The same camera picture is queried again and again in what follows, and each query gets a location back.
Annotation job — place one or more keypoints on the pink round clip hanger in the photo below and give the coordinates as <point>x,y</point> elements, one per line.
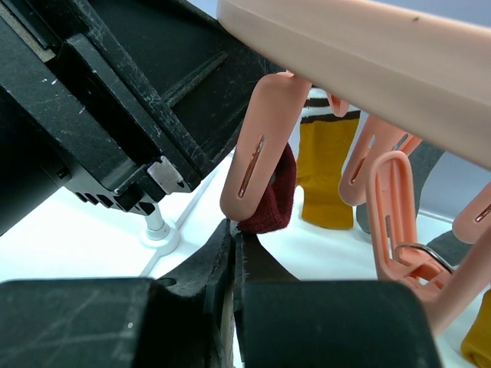
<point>418,76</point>

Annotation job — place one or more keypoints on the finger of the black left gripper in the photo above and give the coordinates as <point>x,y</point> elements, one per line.
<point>171,85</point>

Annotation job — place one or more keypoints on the maroon white striped sock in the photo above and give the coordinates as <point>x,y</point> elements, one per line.
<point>275,207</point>

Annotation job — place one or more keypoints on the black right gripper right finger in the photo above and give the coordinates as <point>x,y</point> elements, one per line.
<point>285,322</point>

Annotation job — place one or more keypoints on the mustard brown striped sock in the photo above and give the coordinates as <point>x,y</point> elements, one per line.
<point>476,344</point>

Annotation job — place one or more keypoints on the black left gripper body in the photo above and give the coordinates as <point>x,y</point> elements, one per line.
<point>69,120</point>

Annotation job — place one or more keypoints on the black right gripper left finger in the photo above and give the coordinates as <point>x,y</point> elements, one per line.
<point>183,319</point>

